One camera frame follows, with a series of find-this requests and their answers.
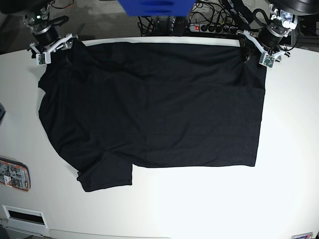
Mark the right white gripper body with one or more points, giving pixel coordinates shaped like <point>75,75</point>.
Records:
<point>48,42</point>

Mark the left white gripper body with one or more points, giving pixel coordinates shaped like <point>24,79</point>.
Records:
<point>268,43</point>

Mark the black T-shirt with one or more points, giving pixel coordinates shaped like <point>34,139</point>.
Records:
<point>152,105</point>

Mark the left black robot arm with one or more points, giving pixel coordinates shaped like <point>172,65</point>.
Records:
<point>289,24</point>

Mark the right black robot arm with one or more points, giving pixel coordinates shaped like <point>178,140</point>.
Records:
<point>36,16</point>

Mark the white power strip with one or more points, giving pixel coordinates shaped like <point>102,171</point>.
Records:
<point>214,28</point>

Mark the black power adapter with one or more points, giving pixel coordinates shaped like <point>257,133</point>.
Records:
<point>179,26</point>

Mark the blue box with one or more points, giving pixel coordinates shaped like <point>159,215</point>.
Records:
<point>157,7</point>

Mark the sticker at bottom right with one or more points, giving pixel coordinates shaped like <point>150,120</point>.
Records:
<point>303,236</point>

